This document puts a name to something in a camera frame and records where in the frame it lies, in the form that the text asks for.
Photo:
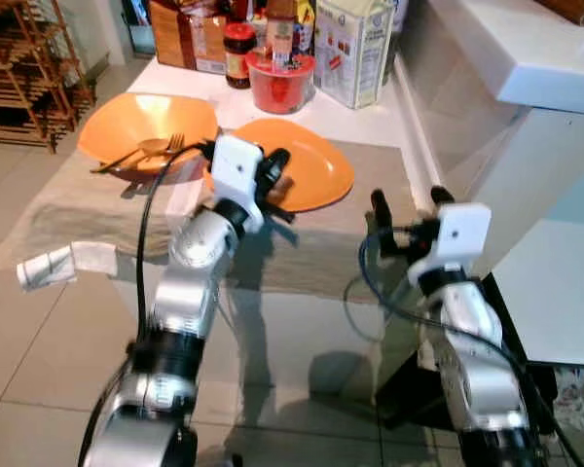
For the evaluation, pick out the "red lidded bowl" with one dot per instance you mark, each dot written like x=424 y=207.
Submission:
x=280 y=88

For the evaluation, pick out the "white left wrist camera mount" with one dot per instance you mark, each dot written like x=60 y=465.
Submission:
x=236 y=175

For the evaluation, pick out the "white kitchen counter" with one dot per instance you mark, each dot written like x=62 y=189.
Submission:
x=526 y=58

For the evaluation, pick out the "dark sauce jar red lid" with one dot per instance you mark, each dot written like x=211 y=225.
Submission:
x=238 y=58

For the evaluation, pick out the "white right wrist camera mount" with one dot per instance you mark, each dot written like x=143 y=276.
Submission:
x=457 y=238

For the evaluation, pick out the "golden metal fork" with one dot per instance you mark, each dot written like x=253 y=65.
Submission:
x=175 y=144

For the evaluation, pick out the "cream drink carton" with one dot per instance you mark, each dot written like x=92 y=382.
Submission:
x=350 y=53

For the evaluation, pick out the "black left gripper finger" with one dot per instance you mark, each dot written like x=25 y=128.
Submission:
x=280 y=161
x=280 y=211

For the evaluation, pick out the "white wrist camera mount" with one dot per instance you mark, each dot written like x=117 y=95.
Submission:
x=236 y=175
x=457 y=238

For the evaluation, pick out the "orange plastic plate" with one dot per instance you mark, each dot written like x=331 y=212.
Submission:
x=316 y=170
x=127 y=122

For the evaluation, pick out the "wooden slatted rack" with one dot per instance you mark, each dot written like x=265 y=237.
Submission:
x=19 y=88

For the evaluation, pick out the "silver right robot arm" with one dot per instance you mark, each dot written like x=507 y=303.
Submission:
x=477 y=360

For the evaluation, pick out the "wooden rolling pin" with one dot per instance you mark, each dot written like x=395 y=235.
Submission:
x=574 y=12

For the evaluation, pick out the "brown food package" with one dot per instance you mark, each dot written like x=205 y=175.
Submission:
x=185 y=34

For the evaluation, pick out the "labelled sauce bottle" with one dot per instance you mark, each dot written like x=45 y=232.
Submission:
x=280 y=34

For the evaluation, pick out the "patterned cloth pile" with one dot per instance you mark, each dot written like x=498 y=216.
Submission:
x=570 y=394

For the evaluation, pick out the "beige tablecloth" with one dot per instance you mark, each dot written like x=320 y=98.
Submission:
x=97 y=214

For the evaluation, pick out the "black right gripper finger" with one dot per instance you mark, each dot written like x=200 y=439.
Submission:
x=442 y=197
x=381 y=224

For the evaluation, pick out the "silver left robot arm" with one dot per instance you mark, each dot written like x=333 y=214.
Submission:
x=190 y=292

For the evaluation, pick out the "white towel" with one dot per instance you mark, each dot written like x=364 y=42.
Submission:
x=54 y=265

